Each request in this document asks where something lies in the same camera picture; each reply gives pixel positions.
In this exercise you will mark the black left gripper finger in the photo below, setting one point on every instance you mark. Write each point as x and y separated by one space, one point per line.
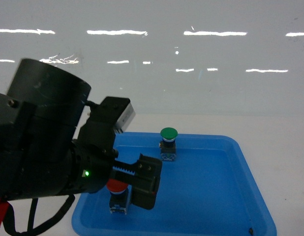
144 176

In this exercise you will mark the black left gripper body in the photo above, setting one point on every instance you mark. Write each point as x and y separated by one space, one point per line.
93 156

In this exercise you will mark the red mushroom push button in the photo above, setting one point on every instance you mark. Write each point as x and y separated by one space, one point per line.
118 196

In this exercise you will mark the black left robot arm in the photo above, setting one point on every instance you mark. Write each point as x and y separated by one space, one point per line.
55 142

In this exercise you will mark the red tag on left arm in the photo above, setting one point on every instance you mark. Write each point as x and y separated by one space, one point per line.
4 205

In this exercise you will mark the green mushroom push button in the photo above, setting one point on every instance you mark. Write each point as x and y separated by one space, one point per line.
168 144

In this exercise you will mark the blue plastic tray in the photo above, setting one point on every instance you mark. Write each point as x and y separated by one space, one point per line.
208 190

